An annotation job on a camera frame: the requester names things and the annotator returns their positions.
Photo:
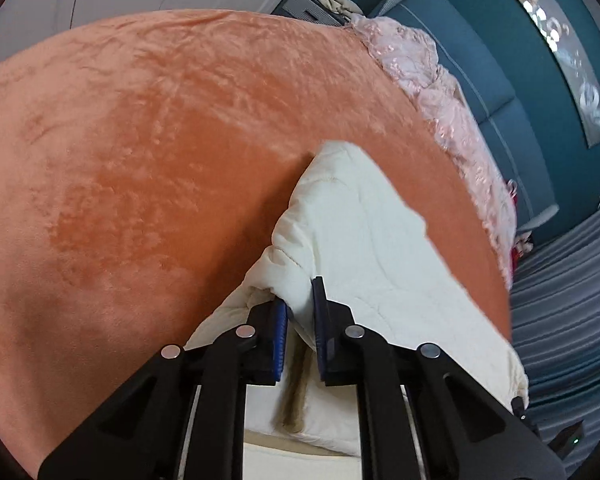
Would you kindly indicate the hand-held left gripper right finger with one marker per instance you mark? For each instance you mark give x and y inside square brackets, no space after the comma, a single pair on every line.
[321,332]

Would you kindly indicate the long wall picture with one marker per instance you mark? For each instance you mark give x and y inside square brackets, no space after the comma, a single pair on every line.
[562,40]

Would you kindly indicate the pink lace bedspread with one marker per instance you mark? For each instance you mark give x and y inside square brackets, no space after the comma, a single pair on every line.
[440,110]

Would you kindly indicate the small plush toy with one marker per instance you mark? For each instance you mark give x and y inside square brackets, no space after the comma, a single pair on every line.
[522,245]

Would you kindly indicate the orange plush blanket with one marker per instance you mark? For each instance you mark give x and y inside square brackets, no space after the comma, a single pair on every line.
[155,160]

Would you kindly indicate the blue striped curtain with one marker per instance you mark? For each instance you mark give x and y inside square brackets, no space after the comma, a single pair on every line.
[570,310]

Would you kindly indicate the blue padded headboard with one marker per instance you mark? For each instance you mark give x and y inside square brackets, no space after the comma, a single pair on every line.
[495,75]

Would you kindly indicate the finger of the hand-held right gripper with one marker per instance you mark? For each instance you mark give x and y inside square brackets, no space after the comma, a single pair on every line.
[520,406]

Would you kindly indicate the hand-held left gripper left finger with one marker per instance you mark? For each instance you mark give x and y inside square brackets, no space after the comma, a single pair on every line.
[279,341]

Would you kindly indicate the grey nightstand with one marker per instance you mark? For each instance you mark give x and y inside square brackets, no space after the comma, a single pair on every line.
[305,9]

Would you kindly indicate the white quilted coat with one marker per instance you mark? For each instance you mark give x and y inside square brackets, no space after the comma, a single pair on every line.
[360,240]

